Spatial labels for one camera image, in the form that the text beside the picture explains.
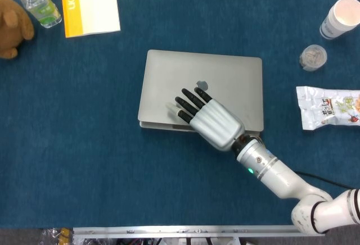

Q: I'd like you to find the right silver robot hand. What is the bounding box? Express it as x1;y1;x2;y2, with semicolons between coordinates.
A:
165;87;245;152

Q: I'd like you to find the silver apple laptop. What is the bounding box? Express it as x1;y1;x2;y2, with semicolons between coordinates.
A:
137;49;265;133

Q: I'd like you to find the white printed snack bag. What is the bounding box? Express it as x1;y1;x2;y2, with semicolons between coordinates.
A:
295;86;360;131

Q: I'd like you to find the small clear plastic jar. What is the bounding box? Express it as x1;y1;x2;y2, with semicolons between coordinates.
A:
299;44;328;72

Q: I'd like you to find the blue table cloth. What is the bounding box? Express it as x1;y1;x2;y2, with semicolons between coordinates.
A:
0;0;360;230

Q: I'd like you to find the white and orange book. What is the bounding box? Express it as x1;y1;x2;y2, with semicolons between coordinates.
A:
60;0;122;39

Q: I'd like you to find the clear crinkled plastic bag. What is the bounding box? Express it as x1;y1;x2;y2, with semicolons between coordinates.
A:
39;227;74;245

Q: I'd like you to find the green label water bottle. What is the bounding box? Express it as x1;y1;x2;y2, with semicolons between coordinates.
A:
17;0;62;29

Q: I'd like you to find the brown plush toy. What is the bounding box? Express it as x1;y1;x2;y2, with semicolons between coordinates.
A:
0;0;35;60

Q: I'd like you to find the aluminium frame rail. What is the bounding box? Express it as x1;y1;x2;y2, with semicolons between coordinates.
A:
73;224;326;239

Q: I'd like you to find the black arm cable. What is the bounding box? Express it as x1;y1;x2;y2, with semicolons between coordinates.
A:
295;170;357;191

